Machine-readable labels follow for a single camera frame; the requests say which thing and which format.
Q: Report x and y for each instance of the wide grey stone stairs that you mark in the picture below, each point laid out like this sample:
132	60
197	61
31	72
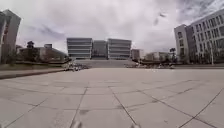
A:
100	64

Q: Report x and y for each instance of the grey stone slab plaza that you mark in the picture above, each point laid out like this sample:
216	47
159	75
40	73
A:
110	83

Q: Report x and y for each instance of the small building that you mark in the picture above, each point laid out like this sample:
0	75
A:
136	54

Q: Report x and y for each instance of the grey building with horizontal bands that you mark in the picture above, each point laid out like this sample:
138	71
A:
80	48

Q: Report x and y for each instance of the low pale building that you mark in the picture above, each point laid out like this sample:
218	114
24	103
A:
158	56

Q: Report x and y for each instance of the low brown building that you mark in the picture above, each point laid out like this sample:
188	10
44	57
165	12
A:
50	54

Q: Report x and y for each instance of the dark layered tree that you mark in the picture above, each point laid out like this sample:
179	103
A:
30	45

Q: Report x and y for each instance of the low stone kerb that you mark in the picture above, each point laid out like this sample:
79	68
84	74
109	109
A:
26	74

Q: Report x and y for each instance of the grass strip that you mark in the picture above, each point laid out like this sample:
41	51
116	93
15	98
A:
20	66

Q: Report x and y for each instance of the row of trees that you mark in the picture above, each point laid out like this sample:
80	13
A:
206	56

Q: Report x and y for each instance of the large pale building with windows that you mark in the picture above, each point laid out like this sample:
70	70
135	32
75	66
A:
203	33

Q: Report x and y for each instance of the tall grey building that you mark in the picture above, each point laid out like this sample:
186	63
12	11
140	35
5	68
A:
10	30

